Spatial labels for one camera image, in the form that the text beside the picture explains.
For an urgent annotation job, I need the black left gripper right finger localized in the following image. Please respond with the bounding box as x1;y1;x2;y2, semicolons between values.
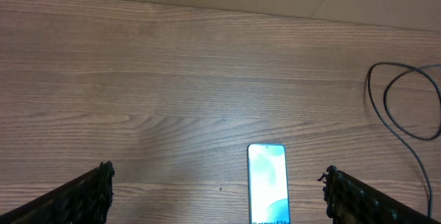
319;165;440;224

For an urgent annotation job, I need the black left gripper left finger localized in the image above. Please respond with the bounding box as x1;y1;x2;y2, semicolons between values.
1;161;115;224

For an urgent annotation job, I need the blue smartphone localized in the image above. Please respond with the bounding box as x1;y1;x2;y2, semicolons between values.
247;144;291;224

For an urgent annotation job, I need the black charger cable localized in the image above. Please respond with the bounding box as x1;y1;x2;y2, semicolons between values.
366;61;441;218

